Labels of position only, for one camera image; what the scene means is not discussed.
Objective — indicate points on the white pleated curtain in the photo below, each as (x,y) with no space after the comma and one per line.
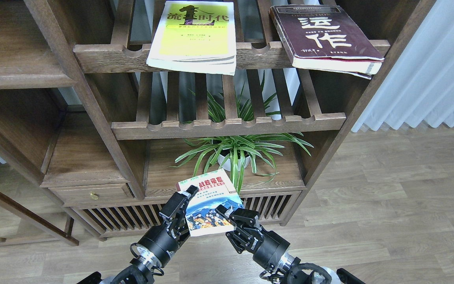
(419,90)

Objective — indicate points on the wooden drawer with brass knob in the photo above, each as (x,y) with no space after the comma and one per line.
(93,194)

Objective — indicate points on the yellow green cover book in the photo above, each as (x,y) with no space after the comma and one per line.
(196,37)

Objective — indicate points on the right slatted cabinet door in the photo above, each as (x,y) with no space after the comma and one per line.
(273,207)

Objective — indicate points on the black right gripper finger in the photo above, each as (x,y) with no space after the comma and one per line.
(245,220)
(226,215)

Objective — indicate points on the green spider plant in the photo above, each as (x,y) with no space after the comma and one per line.
(237,148)

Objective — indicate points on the white book with colourful picture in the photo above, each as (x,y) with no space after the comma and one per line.
(215,188)

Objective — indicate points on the dark wooden bookshelf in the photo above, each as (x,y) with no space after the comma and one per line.
(80,106)

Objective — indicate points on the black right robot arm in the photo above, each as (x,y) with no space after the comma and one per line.
(309,273)

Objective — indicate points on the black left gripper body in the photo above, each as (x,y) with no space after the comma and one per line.
(162,242)

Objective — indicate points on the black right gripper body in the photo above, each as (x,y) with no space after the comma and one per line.
(269,249)

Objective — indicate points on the dark maroon cover book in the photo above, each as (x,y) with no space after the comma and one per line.
(325,38)

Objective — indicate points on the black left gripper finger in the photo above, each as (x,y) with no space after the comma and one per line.
(174,208)
(191,191)

